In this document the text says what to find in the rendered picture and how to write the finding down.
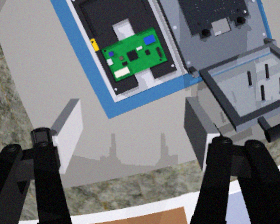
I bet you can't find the green circuit board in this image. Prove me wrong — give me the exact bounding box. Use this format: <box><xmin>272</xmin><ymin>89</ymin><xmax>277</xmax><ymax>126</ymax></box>
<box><xmin>101</xmin><ymin>27</ymin><xmax>167</xmax><ymax>82</ymax></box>

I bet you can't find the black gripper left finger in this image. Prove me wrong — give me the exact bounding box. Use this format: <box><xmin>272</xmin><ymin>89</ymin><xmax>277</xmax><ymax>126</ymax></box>
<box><xmin>0</xmin><ymin>99</ymin><xmax>83</xmax><ymax>224</ymax></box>

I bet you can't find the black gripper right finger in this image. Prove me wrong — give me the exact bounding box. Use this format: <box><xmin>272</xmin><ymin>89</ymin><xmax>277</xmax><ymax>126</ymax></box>
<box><xmin>184</xmin><ymin>97</ymin><xmax>280</xmax><ymax>224</ymax></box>

